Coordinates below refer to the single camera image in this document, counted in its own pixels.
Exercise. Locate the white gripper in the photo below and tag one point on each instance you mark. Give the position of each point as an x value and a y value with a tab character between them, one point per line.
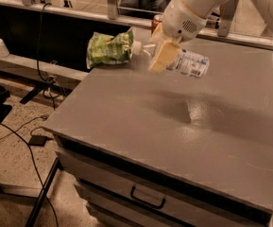
180	20

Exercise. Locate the clear plastic water bottle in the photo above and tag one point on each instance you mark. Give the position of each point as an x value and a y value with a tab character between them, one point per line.
187	63

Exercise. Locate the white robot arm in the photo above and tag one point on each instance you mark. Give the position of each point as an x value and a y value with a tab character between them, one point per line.
243	165

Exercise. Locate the red soda can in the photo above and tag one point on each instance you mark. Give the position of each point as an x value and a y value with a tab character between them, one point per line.
157	19

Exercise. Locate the green chip bag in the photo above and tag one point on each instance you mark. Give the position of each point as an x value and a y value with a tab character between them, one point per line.
110	50

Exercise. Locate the grey drawer cabinet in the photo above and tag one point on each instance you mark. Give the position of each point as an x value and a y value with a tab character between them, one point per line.
206	145

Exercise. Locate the metal railing bar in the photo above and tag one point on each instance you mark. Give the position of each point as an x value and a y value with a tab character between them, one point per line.
113	18

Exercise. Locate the black power adapter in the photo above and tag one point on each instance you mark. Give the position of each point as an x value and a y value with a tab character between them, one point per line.
37	140

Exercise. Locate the black table leg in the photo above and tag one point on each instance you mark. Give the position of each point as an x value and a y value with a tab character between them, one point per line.
43	194

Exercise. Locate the black drawer handle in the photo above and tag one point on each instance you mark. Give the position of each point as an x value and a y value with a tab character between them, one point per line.
146	199

